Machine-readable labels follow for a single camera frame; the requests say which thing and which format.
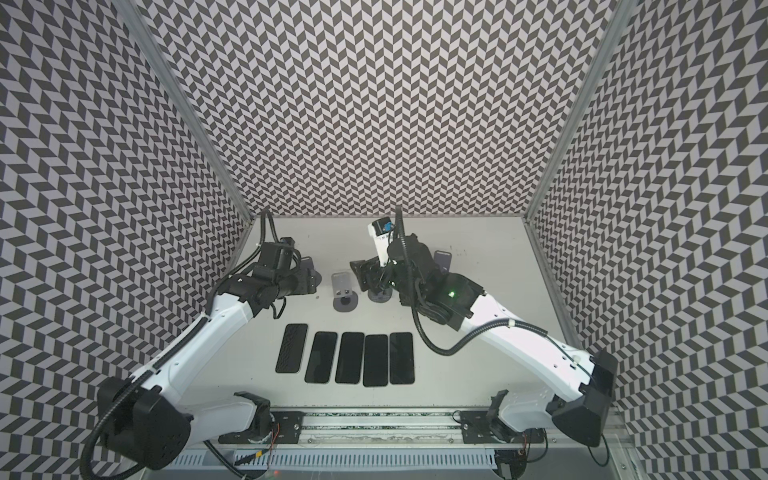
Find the grey stand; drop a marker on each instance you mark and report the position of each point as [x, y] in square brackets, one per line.
[309, 276]
[345, 298]
[380, 295]
[443, 259]

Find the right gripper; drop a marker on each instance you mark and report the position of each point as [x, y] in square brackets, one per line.
[372, 273]

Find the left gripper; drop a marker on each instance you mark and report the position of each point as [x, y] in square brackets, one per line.
[296, 292]

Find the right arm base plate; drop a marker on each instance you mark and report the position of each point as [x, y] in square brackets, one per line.
[476, 428]

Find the phone with teal case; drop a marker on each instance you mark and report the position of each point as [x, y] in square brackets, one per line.
[375, 362]

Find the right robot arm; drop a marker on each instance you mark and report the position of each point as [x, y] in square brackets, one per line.
[450, 311]

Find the middle grey stand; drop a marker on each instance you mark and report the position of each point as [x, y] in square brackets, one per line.
[380, 295]

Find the rightmost grey stand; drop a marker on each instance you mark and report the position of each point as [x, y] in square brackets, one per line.
[443, 259]

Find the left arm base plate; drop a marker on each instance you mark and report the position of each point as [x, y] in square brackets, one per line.
[281, 427]

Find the aluminium mounting rail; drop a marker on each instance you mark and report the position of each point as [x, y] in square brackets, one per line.
[389, 428]

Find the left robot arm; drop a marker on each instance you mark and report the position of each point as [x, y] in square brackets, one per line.
[142, 417]

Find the far left grey stand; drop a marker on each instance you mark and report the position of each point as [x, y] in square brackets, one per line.
[309, 276]

